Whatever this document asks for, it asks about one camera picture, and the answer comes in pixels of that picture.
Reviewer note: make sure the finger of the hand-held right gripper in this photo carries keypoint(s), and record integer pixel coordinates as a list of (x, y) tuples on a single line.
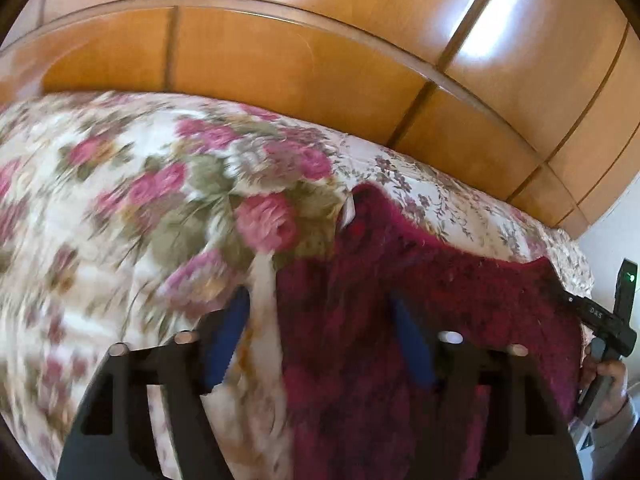
[(567, 297)]

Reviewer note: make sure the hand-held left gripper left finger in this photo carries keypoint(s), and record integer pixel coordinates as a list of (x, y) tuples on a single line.
[(227, 340)]

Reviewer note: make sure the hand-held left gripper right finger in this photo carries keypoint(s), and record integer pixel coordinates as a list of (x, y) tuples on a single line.
[(412, 347)]

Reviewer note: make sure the magenta black patterned sweater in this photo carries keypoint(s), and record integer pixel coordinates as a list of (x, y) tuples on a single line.
[(360, 320)]

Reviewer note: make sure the person's right hand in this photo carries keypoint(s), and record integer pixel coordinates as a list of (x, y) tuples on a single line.
[(612, 385)]

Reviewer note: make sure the small-flowered white bedsheet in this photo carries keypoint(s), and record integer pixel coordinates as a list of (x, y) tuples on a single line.
[(450, 195)]

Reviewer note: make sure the rose print blanket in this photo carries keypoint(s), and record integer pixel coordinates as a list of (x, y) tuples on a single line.
[(125, 210)]

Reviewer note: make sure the wooden wardrobe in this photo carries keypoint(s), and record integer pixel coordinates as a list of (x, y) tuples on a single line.
[(310, 60)]

